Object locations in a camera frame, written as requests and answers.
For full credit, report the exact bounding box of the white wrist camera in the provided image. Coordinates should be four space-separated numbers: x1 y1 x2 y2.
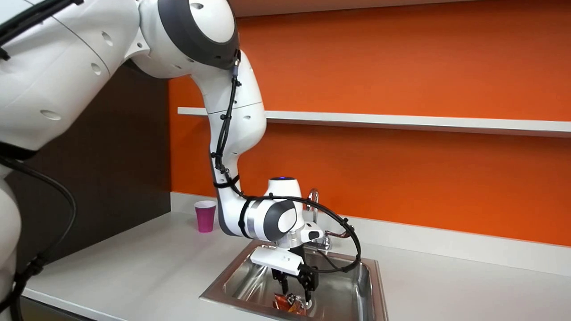
249 246 303 276

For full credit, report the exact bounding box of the white wall shelf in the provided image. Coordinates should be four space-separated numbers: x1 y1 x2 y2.
176 105 571 139

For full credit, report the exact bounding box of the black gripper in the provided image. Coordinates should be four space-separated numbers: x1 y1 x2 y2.
272 246 319 308

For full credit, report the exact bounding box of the chrome faucet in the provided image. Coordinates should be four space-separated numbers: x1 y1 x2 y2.
301 187 337 251

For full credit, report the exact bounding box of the pink plastic cup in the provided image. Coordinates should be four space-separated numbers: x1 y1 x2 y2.
194 199 215 233

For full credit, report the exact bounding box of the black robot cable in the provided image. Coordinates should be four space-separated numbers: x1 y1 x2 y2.
208 50 363 274

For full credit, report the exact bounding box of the stainless steel sink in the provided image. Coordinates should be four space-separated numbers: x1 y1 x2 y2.
201 240 388 321

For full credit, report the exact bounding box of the orange chips packet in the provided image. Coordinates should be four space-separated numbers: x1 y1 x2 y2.
272 292 312 313

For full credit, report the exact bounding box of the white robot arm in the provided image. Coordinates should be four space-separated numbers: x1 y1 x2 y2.
0 0 301 321

